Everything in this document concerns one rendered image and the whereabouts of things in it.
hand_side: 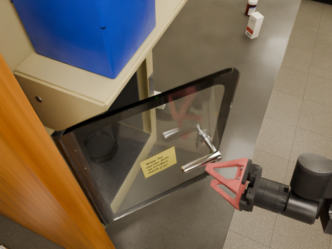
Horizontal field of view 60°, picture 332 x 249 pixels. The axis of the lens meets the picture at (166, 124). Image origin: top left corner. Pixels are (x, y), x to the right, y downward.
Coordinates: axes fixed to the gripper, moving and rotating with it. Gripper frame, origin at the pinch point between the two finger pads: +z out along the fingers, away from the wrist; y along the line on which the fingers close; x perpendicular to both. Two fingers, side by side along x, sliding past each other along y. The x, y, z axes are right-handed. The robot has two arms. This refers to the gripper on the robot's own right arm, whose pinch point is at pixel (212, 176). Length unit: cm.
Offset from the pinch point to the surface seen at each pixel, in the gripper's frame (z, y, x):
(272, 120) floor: 0, -140, -98
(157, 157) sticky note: 10.3, 6.3, 1.7
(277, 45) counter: 0, -38, -74
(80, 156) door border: 16.7, 20.0, 9.6
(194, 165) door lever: 3.2, 4.3, 0.2
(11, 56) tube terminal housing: 15.5, 40.1, 6.5
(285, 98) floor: -4, -146, -124
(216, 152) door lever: 0.4, 3.0, -4.2
